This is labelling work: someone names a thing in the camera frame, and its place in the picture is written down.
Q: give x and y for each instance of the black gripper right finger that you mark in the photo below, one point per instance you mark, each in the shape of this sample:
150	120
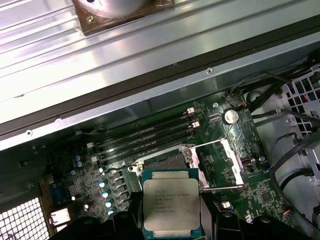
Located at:
207	220

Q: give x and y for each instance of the metal locking lever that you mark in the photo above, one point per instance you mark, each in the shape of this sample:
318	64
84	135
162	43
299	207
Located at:
117	170

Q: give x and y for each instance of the metal socket cover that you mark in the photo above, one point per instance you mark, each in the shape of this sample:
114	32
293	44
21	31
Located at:
232	160

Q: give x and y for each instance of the round coin battery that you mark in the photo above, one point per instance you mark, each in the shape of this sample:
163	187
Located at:
230	116

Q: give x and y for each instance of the grey metal drive cage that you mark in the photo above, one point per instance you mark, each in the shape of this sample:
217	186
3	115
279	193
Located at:
312	160

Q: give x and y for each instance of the silver internal USB port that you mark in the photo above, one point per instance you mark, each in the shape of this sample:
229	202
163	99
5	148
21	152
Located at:
246	162

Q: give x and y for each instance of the green motherboard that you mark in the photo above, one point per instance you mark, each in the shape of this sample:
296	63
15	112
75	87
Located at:
260	180

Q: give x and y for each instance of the black RAM slot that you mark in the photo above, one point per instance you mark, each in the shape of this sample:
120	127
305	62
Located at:
143	126
148	140
150	147
145	133

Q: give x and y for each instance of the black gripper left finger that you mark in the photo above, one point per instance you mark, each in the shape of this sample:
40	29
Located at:
132	220

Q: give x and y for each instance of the black open PC case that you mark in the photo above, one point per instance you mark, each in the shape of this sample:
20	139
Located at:
160	87

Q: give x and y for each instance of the brown square base plate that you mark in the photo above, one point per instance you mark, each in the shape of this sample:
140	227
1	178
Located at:
100	23

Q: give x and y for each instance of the silver Intel CPU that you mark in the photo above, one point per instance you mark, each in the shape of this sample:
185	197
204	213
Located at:
171	200

